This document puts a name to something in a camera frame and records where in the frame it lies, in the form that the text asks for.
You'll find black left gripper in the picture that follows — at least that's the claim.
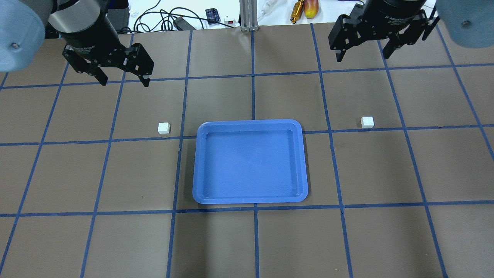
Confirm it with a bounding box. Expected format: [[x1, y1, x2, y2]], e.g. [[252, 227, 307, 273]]
[[48, 0, 155, 87]]

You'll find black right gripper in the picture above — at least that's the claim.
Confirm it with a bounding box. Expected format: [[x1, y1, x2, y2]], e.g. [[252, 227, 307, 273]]
[[328, 0, 440, 62]]

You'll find white block robot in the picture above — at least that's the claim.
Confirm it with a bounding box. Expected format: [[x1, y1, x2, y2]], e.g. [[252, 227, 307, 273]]
[[157, 122, 171, 135], [360, 116, 375, 129]]

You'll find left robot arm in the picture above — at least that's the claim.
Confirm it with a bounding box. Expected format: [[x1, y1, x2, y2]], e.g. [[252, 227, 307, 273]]
[[0, 0, 155, 87]]

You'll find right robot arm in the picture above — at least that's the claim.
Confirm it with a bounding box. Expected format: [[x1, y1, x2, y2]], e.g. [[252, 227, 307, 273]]
[[328, 0, 494, 62]]

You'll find blue plastic tray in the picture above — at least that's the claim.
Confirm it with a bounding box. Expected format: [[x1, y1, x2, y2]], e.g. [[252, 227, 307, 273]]
[[192, 119, 309, 204]]

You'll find mango fruit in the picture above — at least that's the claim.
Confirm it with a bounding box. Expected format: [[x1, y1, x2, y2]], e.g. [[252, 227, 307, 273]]
[[304, 0, 320, 19]]

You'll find black power adapter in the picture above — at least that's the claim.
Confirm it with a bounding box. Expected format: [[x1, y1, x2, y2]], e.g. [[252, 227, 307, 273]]
[[173, 17, 196, 31]]

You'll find brass cylinder tool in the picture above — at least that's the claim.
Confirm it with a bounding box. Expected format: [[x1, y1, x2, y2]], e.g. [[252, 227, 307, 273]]
[[290, 0, 304, 24]]

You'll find aluminium frame post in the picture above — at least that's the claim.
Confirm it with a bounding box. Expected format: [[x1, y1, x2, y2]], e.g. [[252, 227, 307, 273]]
[[239, 0, 258, 32]]

